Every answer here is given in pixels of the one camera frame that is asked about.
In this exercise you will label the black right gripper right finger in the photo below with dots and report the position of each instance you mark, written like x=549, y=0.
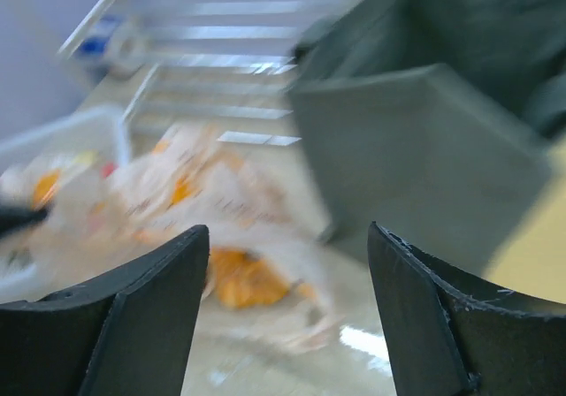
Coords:
x=449, y=332

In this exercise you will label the green fabric grocery bag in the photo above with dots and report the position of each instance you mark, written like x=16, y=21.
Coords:
x=432, y=119

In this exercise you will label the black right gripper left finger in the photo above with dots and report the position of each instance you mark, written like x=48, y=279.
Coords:
x=126, y=332

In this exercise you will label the white plastic basket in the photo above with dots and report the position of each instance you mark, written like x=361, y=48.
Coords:
x=40, y=160

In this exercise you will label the white metal shelf rack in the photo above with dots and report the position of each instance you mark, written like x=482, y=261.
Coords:
x=223, y=61

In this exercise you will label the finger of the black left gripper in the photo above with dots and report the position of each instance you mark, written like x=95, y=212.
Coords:
x=16, y=218

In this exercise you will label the toy pineapple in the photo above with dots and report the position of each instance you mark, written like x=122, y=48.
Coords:
x=45, y=189

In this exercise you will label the banana print plastic bag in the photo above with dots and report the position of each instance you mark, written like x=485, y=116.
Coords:
x=265, y=281

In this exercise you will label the yellow food tray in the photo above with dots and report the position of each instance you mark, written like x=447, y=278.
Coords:
x=532, y=259

